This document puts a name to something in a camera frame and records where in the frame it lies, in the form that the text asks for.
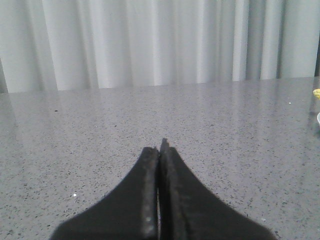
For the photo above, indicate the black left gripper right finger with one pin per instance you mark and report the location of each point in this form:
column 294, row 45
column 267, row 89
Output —
column 189, row 211

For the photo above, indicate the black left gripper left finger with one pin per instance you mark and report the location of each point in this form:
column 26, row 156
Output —
column 128, row 212

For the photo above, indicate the yellow corn cob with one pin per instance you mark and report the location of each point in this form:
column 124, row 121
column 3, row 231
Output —
column 316, row 93

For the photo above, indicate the light blue round plate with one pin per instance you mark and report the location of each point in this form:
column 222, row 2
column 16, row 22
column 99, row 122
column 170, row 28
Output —
column 318, row 118

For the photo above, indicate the white pleated curtain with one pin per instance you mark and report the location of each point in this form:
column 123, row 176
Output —
column 55, row 45

